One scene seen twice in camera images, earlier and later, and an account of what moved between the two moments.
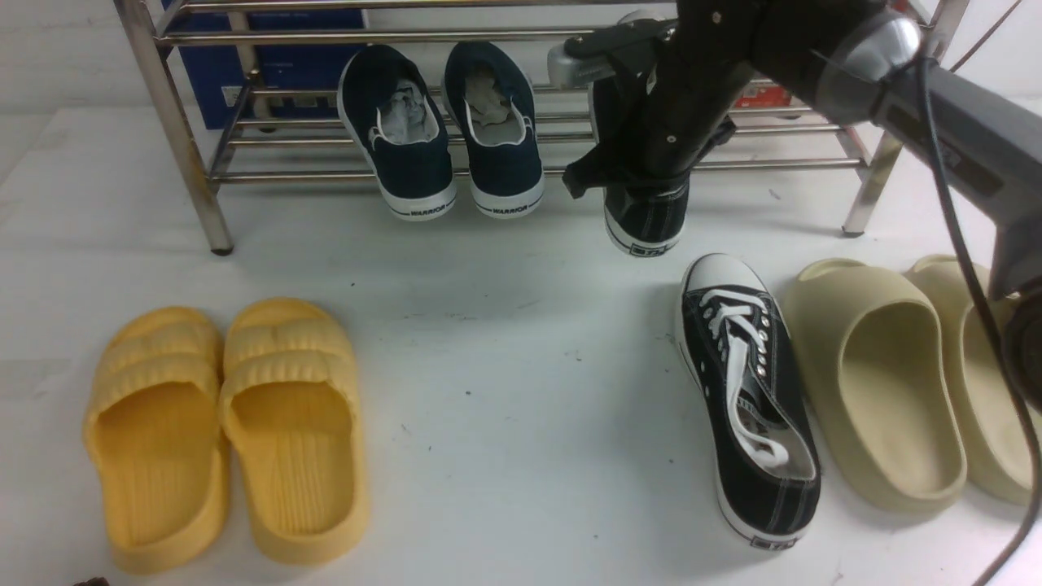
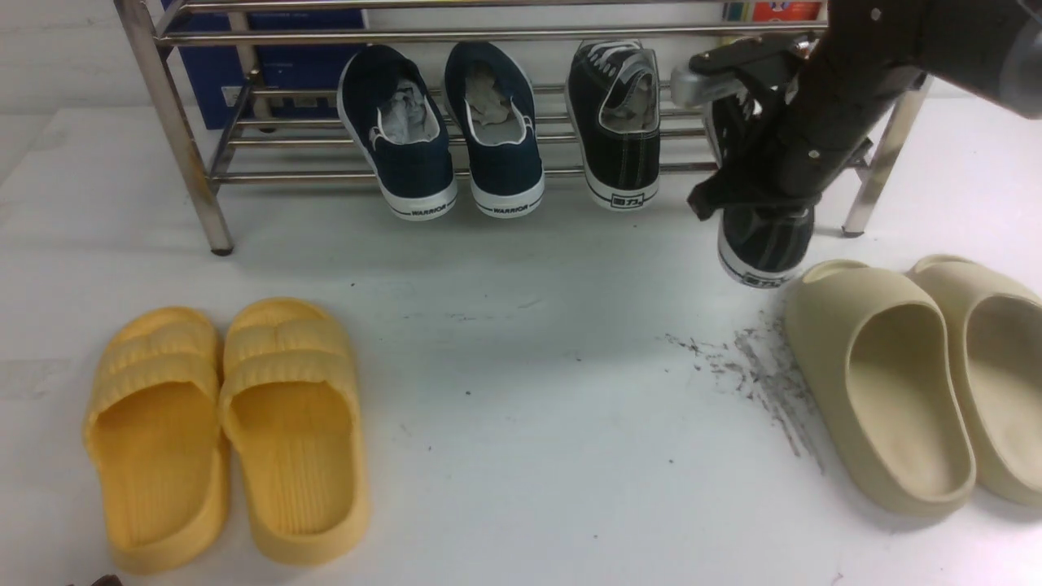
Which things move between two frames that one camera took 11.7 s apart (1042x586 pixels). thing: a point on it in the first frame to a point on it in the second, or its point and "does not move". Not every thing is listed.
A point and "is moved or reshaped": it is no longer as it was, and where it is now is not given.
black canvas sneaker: [641, 220] is moved or reshaped
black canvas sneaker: [750, 394] to [758, 247]
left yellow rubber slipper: [154, 420] does not move
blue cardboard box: [294, 81] does not move
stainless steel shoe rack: [369, 92] does not move
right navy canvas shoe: [492, 102] does not move
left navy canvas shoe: [397, 118] does not move
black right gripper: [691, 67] to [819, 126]
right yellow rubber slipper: [291, 402] does not move
